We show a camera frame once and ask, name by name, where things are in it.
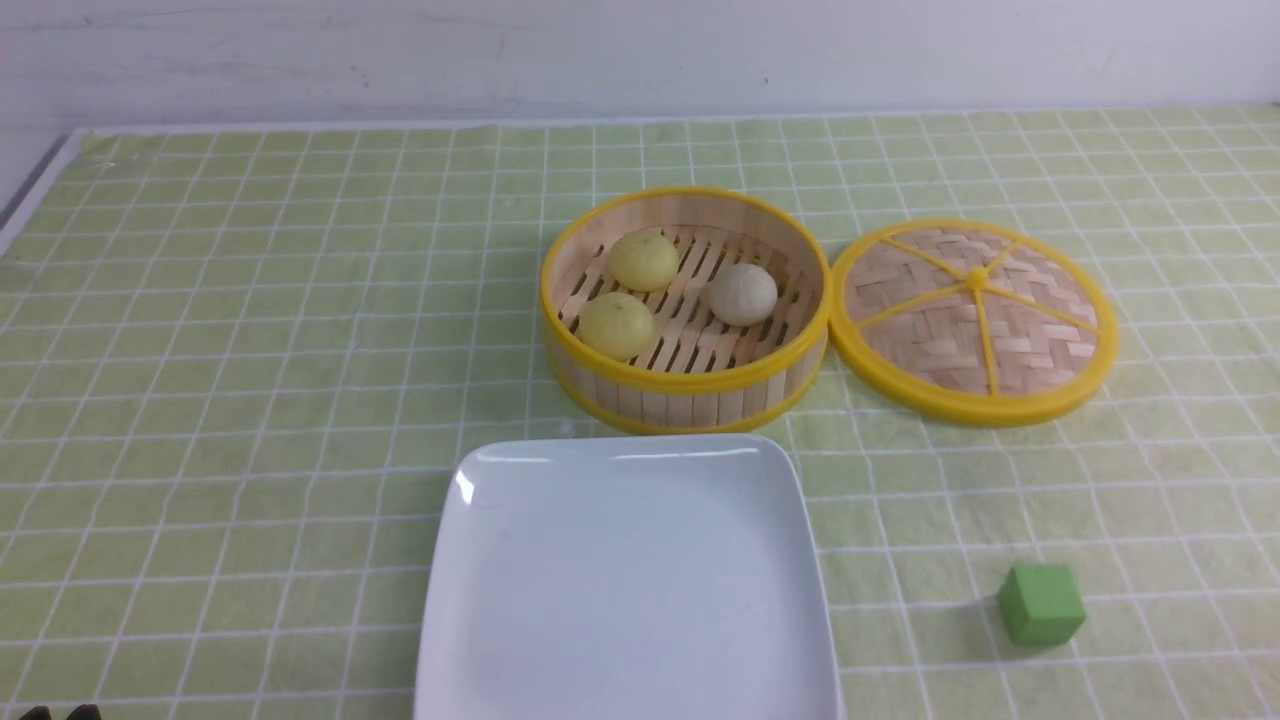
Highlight yellow steamed bun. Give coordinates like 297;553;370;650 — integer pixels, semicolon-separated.
605;231;681;293
577;292;657;363

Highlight beige steamed bun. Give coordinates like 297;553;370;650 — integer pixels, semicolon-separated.
704;263;780;327

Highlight white square plate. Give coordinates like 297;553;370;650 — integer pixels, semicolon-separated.
413;434;845;719

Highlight green checkered tablecloth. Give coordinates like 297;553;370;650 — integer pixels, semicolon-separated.
1;108;1279;719

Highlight bamboo steamer basket yellow rim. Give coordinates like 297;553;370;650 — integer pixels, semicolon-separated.
539;187;835;434

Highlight green cube block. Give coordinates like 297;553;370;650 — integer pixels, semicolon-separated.
997;562;1087;647

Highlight woven bamboo steamer lid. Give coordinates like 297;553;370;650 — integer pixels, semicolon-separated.
829;219;1120;427

